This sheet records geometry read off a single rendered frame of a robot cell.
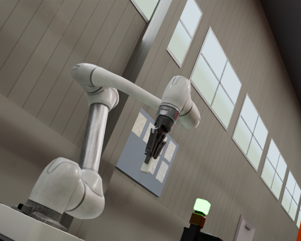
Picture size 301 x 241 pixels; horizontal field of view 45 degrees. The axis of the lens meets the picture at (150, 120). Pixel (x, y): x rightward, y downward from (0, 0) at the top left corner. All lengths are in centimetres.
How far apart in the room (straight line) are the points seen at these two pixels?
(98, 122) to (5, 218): 66
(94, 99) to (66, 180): 55
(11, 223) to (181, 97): 82
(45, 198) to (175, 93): 67
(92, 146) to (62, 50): 253
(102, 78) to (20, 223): 76
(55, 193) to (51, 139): 266
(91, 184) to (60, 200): 21
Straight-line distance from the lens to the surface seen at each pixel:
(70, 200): 158
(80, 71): 187
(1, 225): 153
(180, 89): 152
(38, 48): 404
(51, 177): 155
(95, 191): 171
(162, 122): 147
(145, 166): 144
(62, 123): 425
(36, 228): 142
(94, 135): 183
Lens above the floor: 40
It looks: 20 degrees up
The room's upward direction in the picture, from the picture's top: 23 degrees clockwise
